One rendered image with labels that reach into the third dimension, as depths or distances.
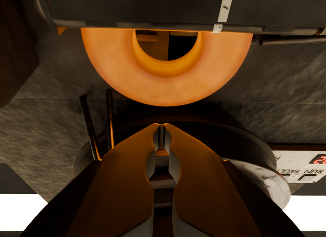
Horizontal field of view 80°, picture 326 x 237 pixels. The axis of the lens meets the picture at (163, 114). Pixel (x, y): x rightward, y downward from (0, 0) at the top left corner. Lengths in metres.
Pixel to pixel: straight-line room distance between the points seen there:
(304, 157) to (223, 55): 0.49
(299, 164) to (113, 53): 0.59
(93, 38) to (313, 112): 0.47
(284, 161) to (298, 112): 0.18
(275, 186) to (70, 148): 0.47
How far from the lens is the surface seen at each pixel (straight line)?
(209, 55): 0.20
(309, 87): 0.39
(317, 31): 0.21
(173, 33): 0.30
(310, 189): 9.53
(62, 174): 0.72
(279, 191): 0.43
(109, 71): 0.21
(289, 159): 0.64
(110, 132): 0.28
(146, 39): 0.25
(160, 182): 0.30
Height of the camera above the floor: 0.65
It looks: 46 degrees up
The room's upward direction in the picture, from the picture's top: 177 degrees counter-clockwise
